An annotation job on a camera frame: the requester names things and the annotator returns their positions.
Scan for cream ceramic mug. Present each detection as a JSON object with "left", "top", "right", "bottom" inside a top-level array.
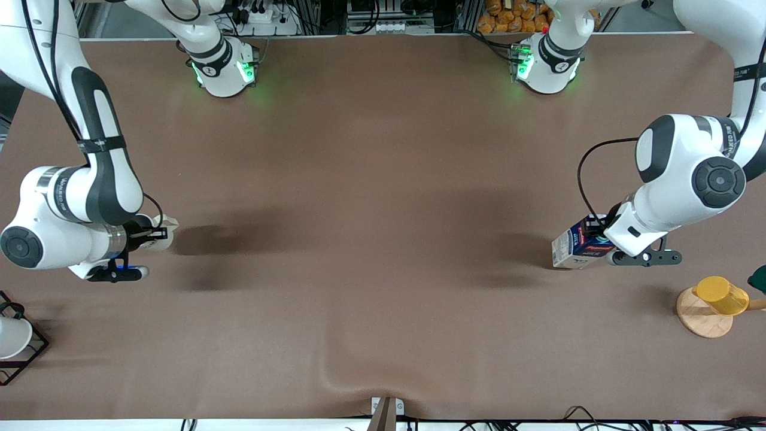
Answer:
[{"left": 139, "top": 214, "right": 179, "bottom": 252}]

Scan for blue white milk carton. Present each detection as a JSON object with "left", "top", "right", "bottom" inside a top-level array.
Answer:
[{"left": 551, "top": 214, "right": 617, "bottom": 270}]

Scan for yellow plastic cup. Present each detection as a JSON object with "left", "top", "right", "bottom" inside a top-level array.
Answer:
[{"left": 692, "top": 275, "right": 750, "bottom": 316}]

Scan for round wooden board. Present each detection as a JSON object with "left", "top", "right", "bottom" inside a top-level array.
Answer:
[{"left": 676, "top": 286, "right": 766, "bottom": 339}]

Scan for white bowl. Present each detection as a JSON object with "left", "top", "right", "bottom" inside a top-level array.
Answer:
[{"left": 0, "top": 315, "right": 34, "bottom": 360}]

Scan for orange snack pile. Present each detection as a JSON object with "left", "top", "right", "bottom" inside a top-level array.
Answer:
[{"left": 477, "top": 0, "right": 599, "bottom": 34}]

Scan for large white power strip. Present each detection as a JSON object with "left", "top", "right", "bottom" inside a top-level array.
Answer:
[{"left": 230, "top": 0, "right": 300, "bottom": 35}]

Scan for slim white power strip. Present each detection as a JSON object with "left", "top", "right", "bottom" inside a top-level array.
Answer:
[{"left": 374, "top": 21, "right": 436, "bottom": 34}]

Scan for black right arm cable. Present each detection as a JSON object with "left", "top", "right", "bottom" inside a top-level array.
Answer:
[{"left": 21, "top": 0, "right": 165, "bottom": 231}]

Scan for black wire rack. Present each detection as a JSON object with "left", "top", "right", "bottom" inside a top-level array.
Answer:
[{"left": 0, "top": 290, "right": 50, "bottom": 387}]

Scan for looped black floor cable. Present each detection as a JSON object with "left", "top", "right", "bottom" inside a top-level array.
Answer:
[{"left": 563, "top": 406, "right": 606, "bottom": 431}]

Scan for black base cable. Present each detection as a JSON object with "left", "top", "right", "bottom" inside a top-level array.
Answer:
[{"left": 464, "top": 29, "right": 521, "bottom": 63}]

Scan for grey metal clamp bracket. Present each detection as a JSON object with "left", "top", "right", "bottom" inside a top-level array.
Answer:
[{"left": 370, "top": 396, "right": 406, "bottom": 416}]

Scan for brown tapered post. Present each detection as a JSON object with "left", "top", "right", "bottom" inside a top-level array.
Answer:
[{"left": 366, "top": 397, "right": 397, "bottom": 431}]

